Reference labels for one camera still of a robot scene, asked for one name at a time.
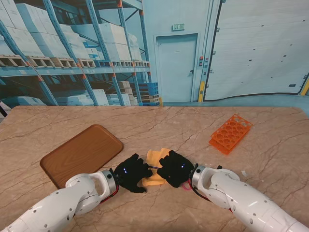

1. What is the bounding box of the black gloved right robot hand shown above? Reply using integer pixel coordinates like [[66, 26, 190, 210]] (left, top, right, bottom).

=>
[[156, 149, 195, 189]]

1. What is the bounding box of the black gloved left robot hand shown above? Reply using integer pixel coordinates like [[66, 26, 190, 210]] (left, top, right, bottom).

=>
[[113, 153, 153, 194]]

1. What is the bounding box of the yellow cloth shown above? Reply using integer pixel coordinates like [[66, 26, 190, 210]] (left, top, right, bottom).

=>
[[141, 148, 170, 187]]

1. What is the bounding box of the brown wooden tray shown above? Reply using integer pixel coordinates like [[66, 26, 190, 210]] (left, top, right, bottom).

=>
[[40, 124, 124, 189]]

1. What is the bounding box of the orange test tube rack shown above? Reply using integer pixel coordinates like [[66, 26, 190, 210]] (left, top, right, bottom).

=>
[[209, 114, 254, 156]]

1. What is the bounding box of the printed warehouse backdrop banner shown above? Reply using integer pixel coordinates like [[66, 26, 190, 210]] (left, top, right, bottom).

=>
[[0, 0, 309, 108]]

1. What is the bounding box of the red black left arm cable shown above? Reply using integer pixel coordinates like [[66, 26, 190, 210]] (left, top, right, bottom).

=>
[[100, 185, 120, 204]]

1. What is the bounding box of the red black arm cable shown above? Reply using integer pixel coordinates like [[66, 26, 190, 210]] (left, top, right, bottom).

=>
[[189, 181, 234, 213], [100, 185, 120, 204]]

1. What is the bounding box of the red black right arm cable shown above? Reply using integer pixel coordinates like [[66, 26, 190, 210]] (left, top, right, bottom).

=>
[[189, 181, 234, 213]]

